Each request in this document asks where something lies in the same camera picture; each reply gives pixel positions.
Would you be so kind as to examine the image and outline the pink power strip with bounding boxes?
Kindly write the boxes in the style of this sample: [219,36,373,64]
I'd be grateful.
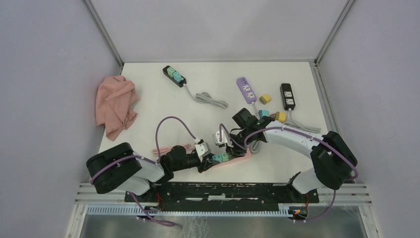
[215,149,252,166]

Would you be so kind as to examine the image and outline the teal charger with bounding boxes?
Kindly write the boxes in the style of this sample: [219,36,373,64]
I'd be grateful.
[211,154,223,164]
[166,67,176,77]

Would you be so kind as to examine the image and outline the green charger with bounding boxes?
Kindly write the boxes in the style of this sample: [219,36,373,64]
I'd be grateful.
[221,153,230,163]

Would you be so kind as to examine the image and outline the teal usb charger plug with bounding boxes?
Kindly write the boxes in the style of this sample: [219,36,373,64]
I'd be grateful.
[258,110,270,118]

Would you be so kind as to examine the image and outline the yellow usb charger plug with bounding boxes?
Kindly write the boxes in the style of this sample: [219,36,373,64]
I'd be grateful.
[259,94,271,105]

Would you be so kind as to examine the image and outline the grey cable of black strip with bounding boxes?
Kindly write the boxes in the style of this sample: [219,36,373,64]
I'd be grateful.
[282,109,323,135]

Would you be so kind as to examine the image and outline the purple power strip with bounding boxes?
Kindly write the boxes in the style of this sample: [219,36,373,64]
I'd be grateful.
[236,77,257,104]

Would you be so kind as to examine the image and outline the black power strip white sockets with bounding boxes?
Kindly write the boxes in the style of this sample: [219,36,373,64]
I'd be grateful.
[280,83,296,111]

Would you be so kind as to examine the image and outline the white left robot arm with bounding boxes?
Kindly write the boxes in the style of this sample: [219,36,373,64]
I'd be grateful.
[86,142,223,202]

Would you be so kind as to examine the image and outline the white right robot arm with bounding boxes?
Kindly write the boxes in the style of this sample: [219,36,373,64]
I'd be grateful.
[214,108,359,202]

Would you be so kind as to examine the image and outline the black power strip far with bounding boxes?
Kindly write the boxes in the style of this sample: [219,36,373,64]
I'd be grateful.
[162,65,187,88]

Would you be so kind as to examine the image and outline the pink cloth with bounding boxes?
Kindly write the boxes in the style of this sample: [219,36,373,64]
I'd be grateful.
[95,75,139,141]

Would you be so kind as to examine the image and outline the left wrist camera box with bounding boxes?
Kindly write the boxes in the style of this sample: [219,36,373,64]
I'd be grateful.
[195,139,210,161]

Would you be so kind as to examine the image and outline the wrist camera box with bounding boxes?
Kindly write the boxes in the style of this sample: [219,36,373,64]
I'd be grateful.
[195,139,210,161]
[213,130,233,148]

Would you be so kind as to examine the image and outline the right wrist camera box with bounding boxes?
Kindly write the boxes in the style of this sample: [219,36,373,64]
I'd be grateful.
[213,130,233,148]

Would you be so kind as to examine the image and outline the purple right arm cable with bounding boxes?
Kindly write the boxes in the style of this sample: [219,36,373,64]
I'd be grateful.
[219,122,360,224]

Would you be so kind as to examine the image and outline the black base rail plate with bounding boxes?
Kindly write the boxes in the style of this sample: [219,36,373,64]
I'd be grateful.
[137,182,319,212]

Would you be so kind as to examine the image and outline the grey cable of far strip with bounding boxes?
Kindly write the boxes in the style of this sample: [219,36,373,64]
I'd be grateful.
[183,84,229,110]

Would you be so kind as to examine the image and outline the white slotted cable duct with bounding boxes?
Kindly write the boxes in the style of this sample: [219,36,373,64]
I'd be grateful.
[86,203,309,218]

